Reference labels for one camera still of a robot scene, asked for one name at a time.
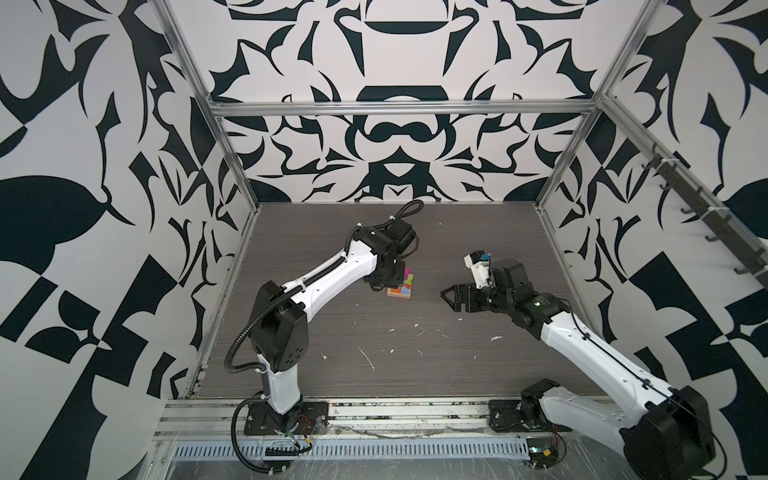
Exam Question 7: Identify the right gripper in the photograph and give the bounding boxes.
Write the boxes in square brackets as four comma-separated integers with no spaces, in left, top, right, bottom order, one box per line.
[440,282,515,317]

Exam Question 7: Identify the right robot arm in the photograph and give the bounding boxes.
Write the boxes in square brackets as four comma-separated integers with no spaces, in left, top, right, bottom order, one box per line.
[440,250,719,479]

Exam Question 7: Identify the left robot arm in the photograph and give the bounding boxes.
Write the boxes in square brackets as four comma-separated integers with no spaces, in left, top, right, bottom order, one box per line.
[223,200,425,432]

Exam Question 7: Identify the green lit controller board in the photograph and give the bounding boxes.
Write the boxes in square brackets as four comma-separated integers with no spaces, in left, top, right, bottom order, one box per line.
[526,437,567,471]

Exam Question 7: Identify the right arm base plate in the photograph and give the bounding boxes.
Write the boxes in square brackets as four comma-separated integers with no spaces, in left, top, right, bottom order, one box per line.
[488,399,572,433]

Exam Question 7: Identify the aluminium mounting rail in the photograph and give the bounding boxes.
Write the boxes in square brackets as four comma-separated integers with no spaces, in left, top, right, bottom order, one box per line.
[152,392,664,442]

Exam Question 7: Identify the white slotted cable duct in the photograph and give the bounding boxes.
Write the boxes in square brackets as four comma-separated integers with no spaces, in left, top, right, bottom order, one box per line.
[172,437,530,462]

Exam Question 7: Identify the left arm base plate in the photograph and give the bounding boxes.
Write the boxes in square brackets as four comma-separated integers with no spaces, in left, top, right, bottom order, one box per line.
[244,400,329,436]

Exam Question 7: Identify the aluminium cage frame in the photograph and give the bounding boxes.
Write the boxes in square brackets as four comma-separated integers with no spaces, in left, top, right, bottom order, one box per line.
[162,1,767,417]

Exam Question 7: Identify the black corrugated cable hose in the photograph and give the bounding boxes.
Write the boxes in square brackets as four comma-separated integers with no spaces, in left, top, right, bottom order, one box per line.
[230,392,301,475]

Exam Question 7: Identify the grey wall hook rack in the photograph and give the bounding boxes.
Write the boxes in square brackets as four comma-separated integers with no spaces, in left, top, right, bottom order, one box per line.
[644,144,767,289]

